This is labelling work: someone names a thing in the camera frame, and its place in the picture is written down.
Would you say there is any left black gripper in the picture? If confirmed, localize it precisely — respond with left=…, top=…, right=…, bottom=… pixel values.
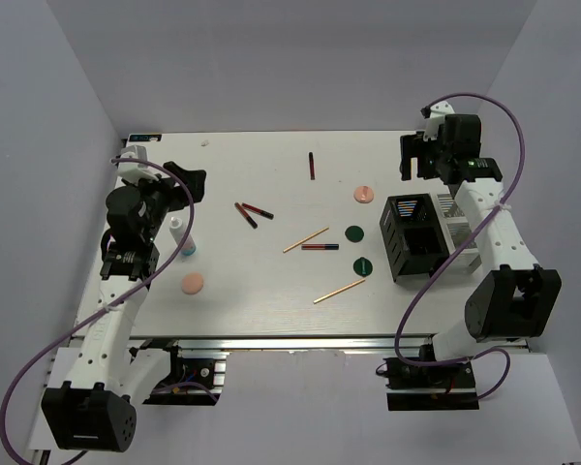
left=123, top=162, right=205, bottom=242

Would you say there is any red black lip gloss tube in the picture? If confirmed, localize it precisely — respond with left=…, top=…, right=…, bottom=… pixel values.
left=241, top=202, right=274, bottom=220

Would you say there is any dark red lip gloss tube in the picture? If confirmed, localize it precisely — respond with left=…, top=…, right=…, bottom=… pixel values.
left=308, top=152, right=316, bottom=180

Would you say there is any wooden stick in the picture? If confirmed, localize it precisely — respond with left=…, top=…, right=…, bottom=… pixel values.
left=283, top=227, right=329, bottom=254
left=313, top=277, right=366, bottom=305

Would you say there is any red lip gloss blue cap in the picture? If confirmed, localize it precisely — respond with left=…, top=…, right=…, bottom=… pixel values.
left=301, top=243, right=340, bottom=251

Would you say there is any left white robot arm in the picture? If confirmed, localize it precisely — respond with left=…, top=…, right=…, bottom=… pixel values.
left=41, top=161, right=206, bottom=452

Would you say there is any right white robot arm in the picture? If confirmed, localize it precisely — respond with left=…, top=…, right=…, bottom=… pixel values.
left=400, top=103, right=562, bottom=387

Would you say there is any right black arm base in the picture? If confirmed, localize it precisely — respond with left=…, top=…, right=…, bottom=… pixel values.
left=375, top=357, right=479, bottom=412

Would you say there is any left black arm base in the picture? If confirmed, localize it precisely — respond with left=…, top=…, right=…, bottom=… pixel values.
left=128, top=339, right=228, bottom=406

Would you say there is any white bottle blue label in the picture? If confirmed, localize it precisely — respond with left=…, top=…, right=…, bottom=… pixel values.
left=169, top=216, right=197, bottom=257

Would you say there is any pink powder puff with ribbon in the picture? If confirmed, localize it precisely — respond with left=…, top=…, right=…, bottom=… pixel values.
left=353, top=185, right=375, bottom=204

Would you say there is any left blue corner sticker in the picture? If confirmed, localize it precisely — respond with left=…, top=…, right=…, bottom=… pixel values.
left=127, top=134, right=162, bottom=143

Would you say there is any plain pink powder puff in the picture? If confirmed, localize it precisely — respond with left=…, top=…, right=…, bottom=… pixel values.
left=180, top=272, right=204, bottom=295

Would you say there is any black slotted organizer box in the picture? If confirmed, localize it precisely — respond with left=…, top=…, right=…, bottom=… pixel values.
left=380, top=194, right=449, bottom=282

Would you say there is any white slotted organizer box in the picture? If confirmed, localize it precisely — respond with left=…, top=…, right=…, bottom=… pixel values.
left=431, top=194, right=481, bottom=275

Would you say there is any upper green round compact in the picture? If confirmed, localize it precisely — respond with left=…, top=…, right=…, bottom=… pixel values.
left=345, top=225, right=365, bottom=243

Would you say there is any green round compact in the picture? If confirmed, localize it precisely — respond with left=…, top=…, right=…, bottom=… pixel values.
left=352, top=257, right=373, bottom=277
left=345, top=225, right=365, bottom=243

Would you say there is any lower green round compact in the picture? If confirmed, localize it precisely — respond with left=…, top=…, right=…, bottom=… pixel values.
left=352, top=257, right=373, bottom=277

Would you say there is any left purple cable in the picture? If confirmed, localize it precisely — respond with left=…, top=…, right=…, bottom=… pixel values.
left=0, top=155, right=197, bottom=465

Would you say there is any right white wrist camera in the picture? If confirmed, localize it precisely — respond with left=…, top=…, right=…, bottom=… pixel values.
left=420, top=100, right=454, bottom=141

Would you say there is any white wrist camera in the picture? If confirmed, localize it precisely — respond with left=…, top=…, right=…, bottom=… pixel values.
left=117, top=145, right=158, bottom=184
left=420, top=100, right=454, bottom=141

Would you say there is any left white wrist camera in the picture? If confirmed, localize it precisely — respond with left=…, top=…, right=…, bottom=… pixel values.
left=117, top=145, right=158, bottom=184

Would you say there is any aluminium table rail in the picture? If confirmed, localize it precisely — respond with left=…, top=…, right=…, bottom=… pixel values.
left=70, top=332, right=534, bottom=354

